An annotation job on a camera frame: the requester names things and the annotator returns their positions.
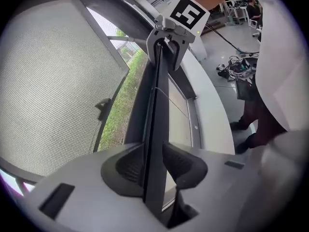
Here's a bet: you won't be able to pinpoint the black window frame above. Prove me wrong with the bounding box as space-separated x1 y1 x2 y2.
77 0 203 154

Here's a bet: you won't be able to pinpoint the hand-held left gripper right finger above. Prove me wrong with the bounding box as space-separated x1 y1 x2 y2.
164 142 247 228

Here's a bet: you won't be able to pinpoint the person's dark trousers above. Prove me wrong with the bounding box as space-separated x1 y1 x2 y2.
238 80 289 147

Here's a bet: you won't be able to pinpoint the black window handle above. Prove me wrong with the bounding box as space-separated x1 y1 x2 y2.
95 98 112 120

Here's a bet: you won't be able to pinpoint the frosted awning window sash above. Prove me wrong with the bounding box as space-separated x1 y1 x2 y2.
0 0 131 176

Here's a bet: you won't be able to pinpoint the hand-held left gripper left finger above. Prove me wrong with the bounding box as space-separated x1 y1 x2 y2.
24 141 167 232

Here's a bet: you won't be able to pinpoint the pile of cables and devices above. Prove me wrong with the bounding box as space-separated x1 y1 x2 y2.
216 54 260 100

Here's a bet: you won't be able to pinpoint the thin black cable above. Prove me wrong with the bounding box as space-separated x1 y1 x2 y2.
205 24 261 55

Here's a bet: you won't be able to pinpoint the clear low window pane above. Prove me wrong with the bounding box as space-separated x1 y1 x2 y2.
161 78 194 210

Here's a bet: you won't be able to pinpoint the thin grey pull cord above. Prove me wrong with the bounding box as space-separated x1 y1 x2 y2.
154 86 194 123

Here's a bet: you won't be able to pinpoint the person in white shirt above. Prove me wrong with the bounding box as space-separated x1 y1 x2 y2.
255 0 309 132

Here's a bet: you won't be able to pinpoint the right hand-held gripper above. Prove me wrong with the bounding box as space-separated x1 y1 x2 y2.
146 0 211 72

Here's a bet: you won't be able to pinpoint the green shrubs outside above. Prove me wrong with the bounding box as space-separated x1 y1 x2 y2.
98 29 149 152

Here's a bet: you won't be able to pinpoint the person's black shoe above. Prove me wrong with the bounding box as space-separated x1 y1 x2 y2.
234 133 258 154
229 121 251 131

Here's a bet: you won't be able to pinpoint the white desk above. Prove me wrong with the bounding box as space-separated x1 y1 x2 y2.
223 0 249 23

